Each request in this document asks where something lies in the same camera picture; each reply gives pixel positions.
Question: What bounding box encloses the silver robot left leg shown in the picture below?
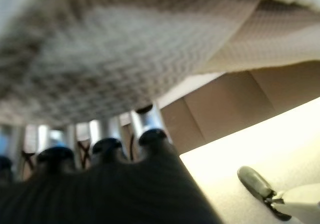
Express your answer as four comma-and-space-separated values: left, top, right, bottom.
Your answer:
236, 165, 320, 222

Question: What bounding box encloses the white fringed waffle blanket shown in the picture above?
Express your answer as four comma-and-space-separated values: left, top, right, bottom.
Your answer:
0, 0, 320, 128

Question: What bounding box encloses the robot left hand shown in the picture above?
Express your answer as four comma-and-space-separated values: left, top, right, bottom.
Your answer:
0, 103, 224, 224

